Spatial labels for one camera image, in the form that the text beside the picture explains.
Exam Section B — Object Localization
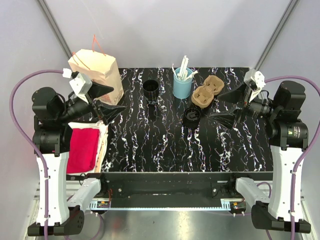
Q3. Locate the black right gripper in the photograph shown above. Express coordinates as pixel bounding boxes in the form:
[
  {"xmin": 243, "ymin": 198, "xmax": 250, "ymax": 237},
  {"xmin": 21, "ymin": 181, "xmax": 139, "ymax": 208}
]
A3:
[{"xmin": 209, "ymin": 80, "xmax": 281, "ymax": 131}]

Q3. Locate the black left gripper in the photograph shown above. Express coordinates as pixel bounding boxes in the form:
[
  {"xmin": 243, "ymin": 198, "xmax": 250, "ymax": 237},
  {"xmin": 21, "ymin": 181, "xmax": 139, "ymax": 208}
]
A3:
[{"xmin": 57, "ymin": 80, "xmax": 126, "ymax": 124}]

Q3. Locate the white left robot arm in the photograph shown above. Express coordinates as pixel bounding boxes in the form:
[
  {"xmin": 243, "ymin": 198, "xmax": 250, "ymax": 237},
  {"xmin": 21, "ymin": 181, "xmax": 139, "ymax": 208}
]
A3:
[{"xmin": 27, "ymin": 82, "xmax": 125, "ymax": 237}]

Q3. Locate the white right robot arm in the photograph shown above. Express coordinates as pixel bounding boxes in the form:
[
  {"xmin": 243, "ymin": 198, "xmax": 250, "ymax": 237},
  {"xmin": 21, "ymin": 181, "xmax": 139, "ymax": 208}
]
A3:
[{"xmin": 212, "ymin": 80, "xmax": 311, "ymax": 234}]

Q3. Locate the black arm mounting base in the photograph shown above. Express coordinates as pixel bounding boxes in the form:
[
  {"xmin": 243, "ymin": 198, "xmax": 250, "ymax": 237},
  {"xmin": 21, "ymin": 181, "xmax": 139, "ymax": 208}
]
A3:
[{"xmin": 66, "ymin": 171, "xmax": 273, "ymax": 212}]

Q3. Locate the printed paper takeout bag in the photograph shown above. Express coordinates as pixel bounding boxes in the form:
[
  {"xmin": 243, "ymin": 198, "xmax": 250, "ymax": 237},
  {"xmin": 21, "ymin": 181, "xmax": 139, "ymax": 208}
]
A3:
[{"xmin": 68, "ymin": 37, "xmax": 124, "ymax": 105}]

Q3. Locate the brown pulp cup carrier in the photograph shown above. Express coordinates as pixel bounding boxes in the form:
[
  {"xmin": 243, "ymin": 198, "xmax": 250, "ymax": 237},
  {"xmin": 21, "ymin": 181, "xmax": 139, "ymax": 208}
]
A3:
[{"xmin": 191, "ymin": 75, "xmax": 225, "ymax": 109}]

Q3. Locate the stack of black cups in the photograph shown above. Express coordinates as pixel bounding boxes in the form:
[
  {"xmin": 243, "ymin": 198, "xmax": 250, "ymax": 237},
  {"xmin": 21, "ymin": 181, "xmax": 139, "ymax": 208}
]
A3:
[{"xmin": 142, "ymin": 79, "xmax": 160, "ymax": 105}]

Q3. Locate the light blue straw holder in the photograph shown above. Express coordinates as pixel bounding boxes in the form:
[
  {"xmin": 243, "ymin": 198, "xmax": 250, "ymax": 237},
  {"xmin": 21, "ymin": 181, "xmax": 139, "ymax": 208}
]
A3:
[{"xmin": 173, "ymin": 67, "xmax": 193, "ymax": 99}]

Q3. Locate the pink folded cloth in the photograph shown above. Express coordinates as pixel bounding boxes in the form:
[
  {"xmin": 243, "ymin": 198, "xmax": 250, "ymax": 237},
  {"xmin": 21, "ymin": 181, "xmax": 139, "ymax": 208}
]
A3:
[{"xmin": 66, "ymin": 128, "xmax": 100, "ymax": 174}]

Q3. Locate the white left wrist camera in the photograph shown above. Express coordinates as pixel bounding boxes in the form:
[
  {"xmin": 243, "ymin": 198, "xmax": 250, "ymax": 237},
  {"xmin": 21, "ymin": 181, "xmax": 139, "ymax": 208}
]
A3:
[{"xmin": 69, "ymin": 71, "xmax": 93, "ymax": 104}]

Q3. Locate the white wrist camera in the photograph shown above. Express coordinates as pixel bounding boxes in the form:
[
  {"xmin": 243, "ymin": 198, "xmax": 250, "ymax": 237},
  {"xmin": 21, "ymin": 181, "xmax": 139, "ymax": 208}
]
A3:
[
  {"xmin": 244, "ymin": 68, "xmax": 266, "ymax": 103},
  {"xmin": 69, "ymin": 71, "xmax": 93, "ymax": 104}
]

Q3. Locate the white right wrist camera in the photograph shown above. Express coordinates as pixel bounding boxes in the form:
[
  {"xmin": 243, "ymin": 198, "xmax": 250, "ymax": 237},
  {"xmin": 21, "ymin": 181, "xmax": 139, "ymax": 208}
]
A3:
[{"xmin": 244, "ymin": 68, "xmax": 266, "ymax": 103}]

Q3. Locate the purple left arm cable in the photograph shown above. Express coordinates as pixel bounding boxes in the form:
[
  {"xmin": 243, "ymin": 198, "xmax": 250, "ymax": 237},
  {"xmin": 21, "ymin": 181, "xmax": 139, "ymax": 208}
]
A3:
[{"xmin": 9, "ymin": 69, "xmax": 66, "ymax": 240}]

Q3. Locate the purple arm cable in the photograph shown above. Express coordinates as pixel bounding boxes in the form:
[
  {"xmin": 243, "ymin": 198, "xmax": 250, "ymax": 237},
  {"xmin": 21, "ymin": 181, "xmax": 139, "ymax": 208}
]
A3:
[
  {"xmin": 9, "ymin": 69, "xmax": 66, "ymax": 240},
  {"xmin": 257, "ymin": 76, "xmax": 320, "ymax": 240}
]

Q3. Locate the left aluminium frame post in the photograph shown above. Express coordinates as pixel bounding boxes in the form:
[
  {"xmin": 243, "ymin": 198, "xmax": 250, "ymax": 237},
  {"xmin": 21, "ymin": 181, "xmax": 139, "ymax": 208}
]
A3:
[{"xmin": 35, "ymin": 0, "xmax": 72, "ymax": 59}]

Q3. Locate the aluminium frame post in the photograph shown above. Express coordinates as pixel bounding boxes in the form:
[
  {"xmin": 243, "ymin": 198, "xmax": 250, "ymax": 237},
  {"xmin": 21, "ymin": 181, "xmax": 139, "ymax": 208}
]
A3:
[
  {"xmin": 254, "ymin": 0, "xmax": 300, "ymax": 70},
  {"xmin": 35, "ymin": 0, "xmax": 72, "ymax": 59}
]

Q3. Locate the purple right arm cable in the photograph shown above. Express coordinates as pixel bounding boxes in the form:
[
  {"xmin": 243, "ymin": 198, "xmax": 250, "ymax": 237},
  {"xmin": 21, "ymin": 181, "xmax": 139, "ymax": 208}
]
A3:
[{"xmin": 257, "ymin": 76, "xmax": 320, "ymax": 240}]

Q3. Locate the right aluminium frame post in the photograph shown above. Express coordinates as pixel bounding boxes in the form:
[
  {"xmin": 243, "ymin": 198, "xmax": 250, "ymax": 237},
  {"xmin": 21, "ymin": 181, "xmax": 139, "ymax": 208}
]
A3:
[{"xmin": 254, "ymin": 0, "xmax": 300, "ymax": 70}]

